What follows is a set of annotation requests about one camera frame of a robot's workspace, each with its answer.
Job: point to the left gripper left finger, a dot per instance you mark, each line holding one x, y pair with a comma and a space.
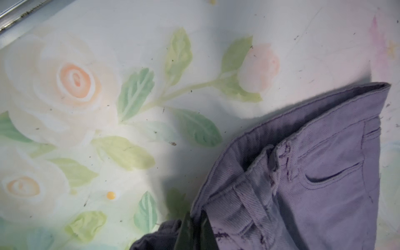
186, 236

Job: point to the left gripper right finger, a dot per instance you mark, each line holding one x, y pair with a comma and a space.
207, 239

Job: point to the purple trousers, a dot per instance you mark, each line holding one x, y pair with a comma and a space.
307, 179

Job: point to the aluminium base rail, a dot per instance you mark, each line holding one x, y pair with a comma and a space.
14, 11

